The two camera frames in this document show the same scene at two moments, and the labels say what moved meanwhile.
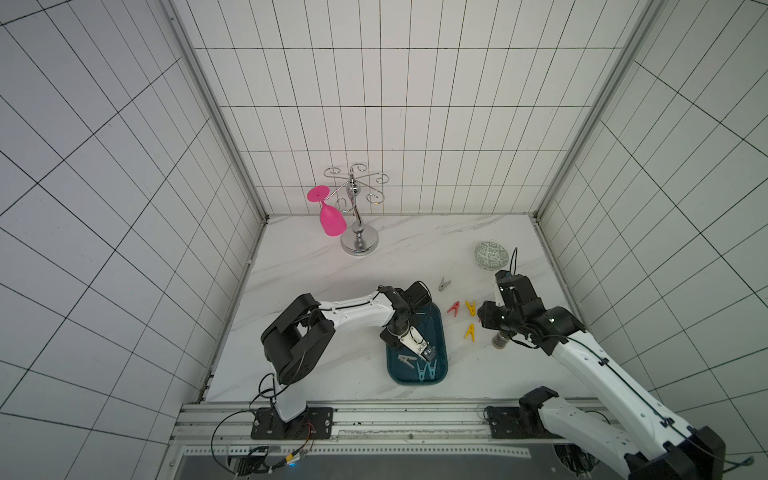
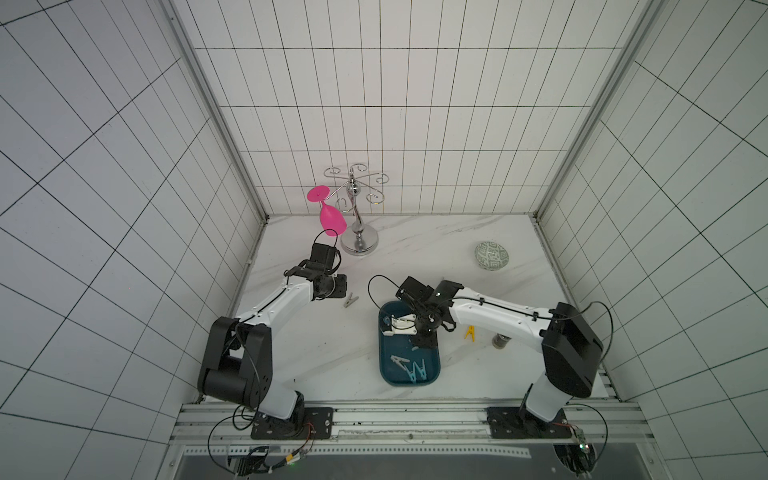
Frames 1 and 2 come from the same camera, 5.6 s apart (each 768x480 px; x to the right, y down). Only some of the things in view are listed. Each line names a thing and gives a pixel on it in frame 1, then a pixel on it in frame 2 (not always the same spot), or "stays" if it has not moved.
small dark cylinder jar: x=500 y=340 stays
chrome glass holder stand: x=359 y=239 stays
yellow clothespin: x=470 y=330 stays
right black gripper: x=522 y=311 → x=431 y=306
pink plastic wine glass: x=333 y=222 stays
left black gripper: x=390 y=340 → x=340 y=290
